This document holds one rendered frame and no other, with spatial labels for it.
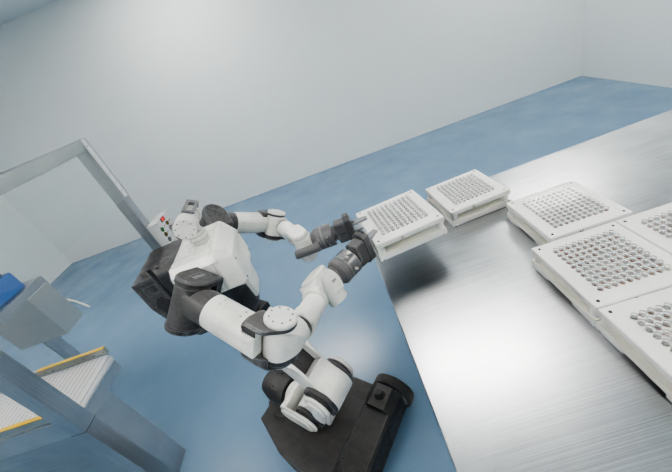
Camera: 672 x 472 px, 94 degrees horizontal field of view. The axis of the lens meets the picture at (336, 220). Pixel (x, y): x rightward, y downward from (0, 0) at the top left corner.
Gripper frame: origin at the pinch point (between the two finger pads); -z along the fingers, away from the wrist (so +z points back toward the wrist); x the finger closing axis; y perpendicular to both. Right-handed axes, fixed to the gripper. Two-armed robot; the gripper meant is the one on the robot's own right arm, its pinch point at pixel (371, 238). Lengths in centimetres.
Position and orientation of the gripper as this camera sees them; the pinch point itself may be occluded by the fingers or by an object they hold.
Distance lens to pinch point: 108.6
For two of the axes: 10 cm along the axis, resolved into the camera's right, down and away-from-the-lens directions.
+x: 3.5, 7.9, 4.9
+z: -6.6, 5.9, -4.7
